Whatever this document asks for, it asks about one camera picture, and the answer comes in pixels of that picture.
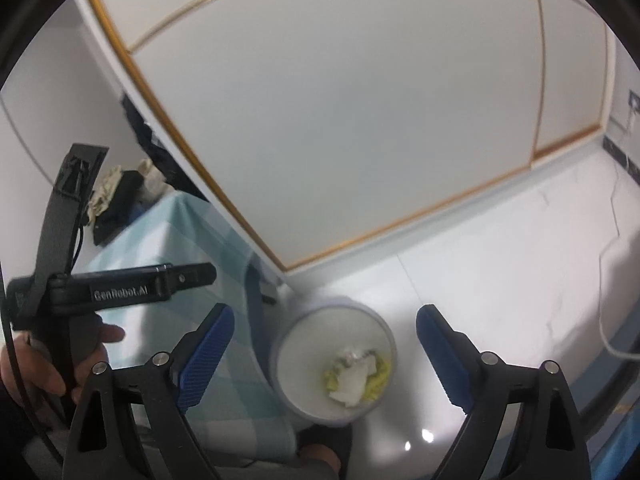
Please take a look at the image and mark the white cable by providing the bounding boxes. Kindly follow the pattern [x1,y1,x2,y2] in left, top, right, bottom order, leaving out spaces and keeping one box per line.
[596,107,640,361]

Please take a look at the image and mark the grey table leg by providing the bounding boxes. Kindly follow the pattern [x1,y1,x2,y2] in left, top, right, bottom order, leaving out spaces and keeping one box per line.
[244,262,279,392]

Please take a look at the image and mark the white wardrobe with gold trim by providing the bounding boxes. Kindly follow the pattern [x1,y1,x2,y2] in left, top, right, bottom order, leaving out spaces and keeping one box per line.
[82,0,619,274]

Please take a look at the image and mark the beige bag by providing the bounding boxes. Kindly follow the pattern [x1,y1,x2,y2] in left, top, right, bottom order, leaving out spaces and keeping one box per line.
[139,158,167,197]

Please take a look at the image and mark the white tissue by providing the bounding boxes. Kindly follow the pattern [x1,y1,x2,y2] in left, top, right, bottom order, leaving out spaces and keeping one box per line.
[327,360,379,407]

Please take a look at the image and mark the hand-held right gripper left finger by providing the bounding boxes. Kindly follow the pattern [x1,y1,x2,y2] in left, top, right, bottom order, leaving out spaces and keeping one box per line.
[62,302,236,480]

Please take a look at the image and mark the blue floral blanket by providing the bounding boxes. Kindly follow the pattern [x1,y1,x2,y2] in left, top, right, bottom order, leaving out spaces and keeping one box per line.
[590,317,640,467]

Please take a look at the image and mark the person's left hand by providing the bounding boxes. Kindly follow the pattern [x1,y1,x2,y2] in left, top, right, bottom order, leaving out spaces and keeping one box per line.
[0,322,127,407]

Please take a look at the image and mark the black garment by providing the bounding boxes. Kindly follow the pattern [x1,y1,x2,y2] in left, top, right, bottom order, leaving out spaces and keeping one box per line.
[92,170,147,247]

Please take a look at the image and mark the teal checkered tablecloth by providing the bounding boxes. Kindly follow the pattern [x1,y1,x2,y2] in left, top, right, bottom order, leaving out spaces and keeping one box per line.
[82,192,297,463]

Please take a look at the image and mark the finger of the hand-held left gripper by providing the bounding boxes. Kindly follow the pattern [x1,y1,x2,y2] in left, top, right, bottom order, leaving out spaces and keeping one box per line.
[165,261,218,294]

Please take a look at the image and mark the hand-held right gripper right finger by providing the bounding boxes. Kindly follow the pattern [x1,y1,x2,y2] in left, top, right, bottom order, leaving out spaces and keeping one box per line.
[416,304,593,480]

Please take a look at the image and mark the clear wrapper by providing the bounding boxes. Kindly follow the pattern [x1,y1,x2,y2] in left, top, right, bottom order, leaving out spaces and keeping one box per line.
[339,346,377,367]

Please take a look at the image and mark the white trash bin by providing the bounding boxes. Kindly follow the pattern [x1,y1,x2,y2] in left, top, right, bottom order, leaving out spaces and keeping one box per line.
[267,297,399,429]

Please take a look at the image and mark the wrappers and tissue trash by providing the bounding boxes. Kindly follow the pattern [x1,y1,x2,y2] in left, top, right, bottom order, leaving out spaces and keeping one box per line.
[324,352,394,405]

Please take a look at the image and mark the beige garment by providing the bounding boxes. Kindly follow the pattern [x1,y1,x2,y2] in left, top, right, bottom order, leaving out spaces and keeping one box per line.
[89,164,124,224]

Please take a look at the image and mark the black backpack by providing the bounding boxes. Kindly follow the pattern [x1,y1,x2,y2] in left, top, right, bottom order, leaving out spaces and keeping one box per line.
[121,92,212,202]

